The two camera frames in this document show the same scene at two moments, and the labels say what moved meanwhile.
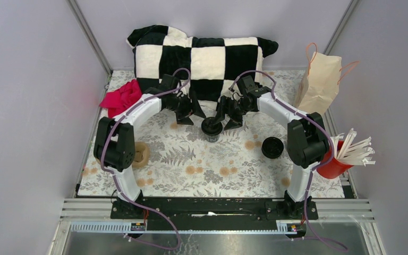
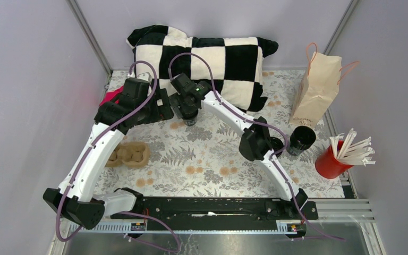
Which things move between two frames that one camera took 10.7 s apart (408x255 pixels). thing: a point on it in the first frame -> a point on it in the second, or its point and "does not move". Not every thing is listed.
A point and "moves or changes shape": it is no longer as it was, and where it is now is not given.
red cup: (335, 168) does not move
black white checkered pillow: (210, 66) does not move
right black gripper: (227, 102) -> (175, 100)
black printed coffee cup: (212, 138) moves or changes shape
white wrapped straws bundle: (357, 154) does not move
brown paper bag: (319, 86) does not move
